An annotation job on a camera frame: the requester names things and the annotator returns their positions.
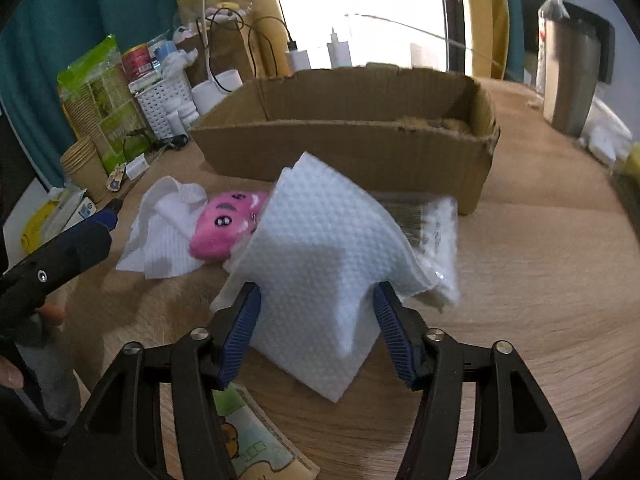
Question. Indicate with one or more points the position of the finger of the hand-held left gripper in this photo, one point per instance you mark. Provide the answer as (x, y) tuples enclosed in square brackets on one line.
[(75, 247)]

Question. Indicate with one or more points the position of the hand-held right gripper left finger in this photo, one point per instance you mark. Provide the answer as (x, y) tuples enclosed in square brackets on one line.
[(242, 332)]

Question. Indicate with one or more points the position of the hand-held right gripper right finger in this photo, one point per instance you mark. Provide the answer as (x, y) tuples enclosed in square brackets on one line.
[(395, 340)]

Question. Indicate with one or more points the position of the white cloth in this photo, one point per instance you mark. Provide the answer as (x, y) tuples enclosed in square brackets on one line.
[(150, 255)]

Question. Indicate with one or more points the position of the pink plush toy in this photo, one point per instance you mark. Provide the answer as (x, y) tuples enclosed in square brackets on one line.
[(220, 232)]

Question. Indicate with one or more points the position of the white paper towel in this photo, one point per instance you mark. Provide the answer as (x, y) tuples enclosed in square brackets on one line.
[(320, 260)]

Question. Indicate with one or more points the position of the clear plastic packet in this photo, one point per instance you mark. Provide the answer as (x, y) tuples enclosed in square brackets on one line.
[(430, 230)]

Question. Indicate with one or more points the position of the cartoon print tissue pack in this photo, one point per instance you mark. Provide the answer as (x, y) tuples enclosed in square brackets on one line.
[(260, 450)]

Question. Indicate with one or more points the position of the cardboard box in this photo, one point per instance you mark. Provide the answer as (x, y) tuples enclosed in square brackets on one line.
[(350, 155)]

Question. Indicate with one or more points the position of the person's left hand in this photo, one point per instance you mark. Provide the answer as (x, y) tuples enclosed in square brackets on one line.
[(50, 314)]

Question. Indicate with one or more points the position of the white and yellow packet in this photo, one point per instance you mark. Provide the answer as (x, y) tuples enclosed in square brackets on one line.
[(55, 215)]

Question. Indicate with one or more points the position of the stack of paper cups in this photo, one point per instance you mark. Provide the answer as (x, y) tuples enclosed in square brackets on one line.
[(85, 170)]

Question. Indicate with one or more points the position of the small wooden tag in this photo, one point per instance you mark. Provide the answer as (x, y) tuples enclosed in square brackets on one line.
[(116, 180)]

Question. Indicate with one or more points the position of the green snack bag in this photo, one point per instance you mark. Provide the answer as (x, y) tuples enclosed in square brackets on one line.
[(100, 100)]

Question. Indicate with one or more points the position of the white perforated basket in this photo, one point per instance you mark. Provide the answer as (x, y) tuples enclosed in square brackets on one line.
[(160, 105)]

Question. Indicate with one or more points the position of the small white bottles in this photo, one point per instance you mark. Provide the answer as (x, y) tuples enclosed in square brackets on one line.
[(182, 115)]

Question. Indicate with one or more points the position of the red can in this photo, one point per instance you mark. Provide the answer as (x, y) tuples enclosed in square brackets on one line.
[(137, 62)]

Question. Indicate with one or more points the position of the white desk lamp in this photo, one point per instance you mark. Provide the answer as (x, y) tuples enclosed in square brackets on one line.
[(212, 95)]

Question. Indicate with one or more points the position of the crumpled white tissue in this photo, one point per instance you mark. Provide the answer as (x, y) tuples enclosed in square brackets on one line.
[(177, 62)]

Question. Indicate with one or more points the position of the blue capped container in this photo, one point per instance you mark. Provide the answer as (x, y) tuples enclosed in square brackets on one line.
[(162, 52)]

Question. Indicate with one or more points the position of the brown fuzzy cloth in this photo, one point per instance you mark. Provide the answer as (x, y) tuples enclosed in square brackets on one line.
[(435, 122)]

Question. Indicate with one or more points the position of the brown paper carton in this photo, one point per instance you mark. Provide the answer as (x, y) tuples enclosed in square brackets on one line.
[(230, 50)]

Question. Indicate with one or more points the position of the bag of small toys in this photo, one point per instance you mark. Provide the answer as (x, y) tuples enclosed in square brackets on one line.
[(227, 10)]

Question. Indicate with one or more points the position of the white and blue charger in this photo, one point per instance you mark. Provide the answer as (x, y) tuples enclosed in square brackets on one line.
[(340, 55)]

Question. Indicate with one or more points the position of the white plastic bag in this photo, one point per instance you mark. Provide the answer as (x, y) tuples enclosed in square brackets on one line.
[(607, 135)]

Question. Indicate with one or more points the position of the yellow object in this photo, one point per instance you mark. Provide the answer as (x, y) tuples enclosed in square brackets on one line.
[(632, 162)]

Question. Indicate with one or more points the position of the steel tumbler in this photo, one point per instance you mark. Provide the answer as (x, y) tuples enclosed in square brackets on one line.
[(570, 80)]

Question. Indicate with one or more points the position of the black monitor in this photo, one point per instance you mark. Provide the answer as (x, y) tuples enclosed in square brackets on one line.
[(602, 45)]

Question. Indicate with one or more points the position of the clear water bottle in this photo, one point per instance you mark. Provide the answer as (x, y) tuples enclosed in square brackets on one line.
[(552, 7)]

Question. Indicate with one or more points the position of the black window frame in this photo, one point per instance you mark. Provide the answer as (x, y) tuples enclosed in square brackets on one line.
[(452, 10)]

